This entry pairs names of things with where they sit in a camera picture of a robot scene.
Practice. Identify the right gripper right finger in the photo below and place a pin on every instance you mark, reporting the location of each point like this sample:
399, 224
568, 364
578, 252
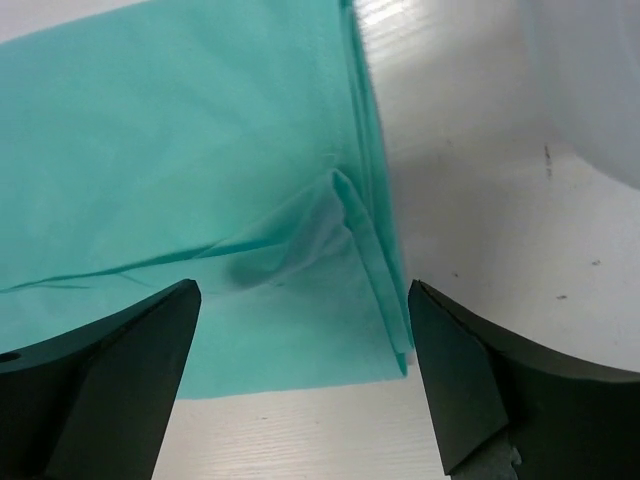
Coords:
505, 407

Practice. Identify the teal polo shirt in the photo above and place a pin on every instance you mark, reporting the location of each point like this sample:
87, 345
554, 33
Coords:
234, 143

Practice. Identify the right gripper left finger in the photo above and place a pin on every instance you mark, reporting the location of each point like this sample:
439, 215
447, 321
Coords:
94, 403

